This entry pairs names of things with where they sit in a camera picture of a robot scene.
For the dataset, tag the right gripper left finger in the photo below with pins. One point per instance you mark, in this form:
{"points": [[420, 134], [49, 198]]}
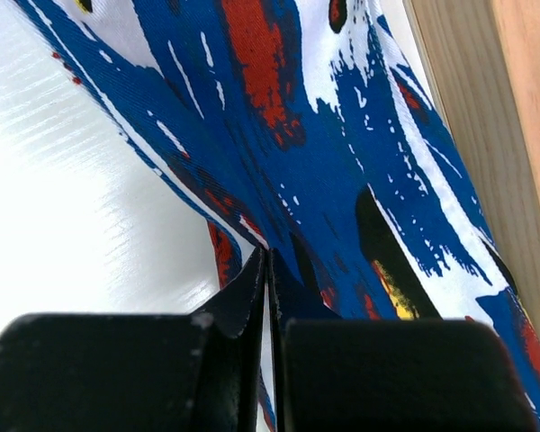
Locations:
{"points": [[152, 372]]}

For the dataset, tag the blue white patterned trousers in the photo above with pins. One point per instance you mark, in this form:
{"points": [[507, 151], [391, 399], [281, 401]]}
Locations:
{"points": [[300, 126]]}

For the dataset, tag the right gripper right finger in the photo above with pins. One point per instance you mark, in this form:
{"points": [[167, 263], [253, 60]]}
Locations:
{"points": [[334, 374]]}

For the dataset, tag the wooden clothes rack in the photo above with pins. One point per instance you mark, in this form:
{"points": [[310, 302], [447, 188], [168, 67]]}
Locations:
{"points": [[482, 60]]}

